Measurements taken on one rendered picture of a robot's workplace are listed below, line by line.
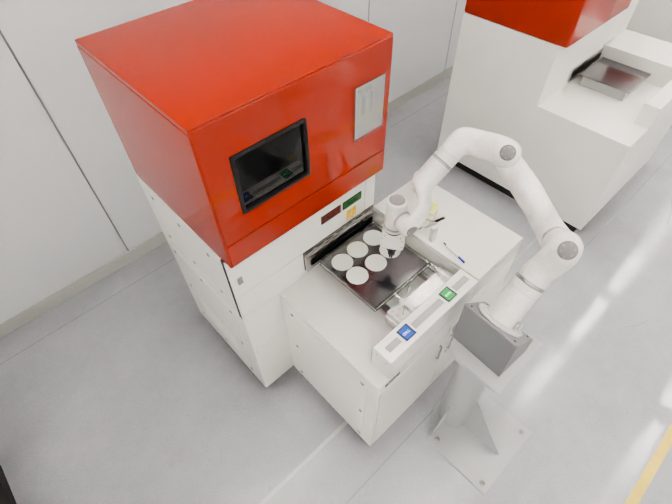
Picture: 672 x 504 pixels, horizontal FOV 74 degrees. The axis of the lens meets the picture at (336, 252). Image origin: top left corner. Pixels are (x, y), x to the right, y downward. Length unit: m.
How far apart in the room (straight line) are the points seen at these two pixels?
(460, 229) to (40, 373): 2.59
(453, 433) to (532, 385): 0.58
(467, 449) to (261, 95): 2.05
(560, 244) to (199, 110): 1.23
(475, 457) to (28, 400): 2.54
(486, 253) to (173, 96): 1.41
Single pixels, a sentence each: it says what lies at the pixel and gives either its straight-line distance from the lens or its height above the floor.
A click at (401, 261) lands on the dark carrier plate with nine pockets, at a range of 2.07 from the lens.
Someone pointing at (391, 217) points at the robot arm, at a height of 1.26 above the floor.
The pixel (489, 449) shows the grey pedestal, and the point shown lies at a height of 0.01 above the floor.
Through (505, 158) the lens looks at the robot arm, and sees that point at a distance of 1.65.
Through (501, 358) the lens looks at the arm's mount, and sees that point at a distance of 1.84.
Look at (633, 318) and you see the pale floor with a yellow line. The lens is 3.47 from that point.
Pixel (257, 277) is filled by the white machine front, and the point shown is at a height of 1.02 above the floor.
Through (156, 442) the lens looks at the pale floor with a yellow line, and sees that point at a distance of 2.80.
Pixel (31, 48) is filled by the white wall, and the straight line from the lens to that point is 2.74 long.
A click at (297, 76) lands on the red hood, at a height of 1.82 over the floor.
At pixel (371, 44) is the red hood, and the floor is 1.81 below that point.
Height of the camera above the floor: 2.50
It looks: 50 degrees down
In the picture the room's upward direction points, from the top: 2 degrees counter-clockwise
